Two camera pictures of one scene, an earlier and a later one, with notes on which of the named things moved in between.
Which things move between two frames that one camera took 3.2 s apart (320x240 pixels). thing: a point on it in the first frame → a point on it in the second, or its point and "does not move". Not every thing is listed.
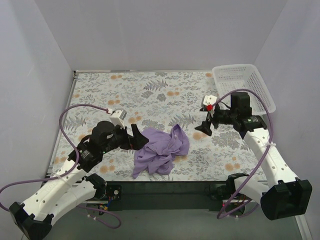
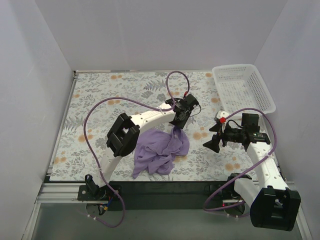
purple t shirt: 157,156 does not move
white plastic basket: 227,78 does not move
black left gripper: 130,139 → 182,119
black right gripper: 213,120 → 222,137
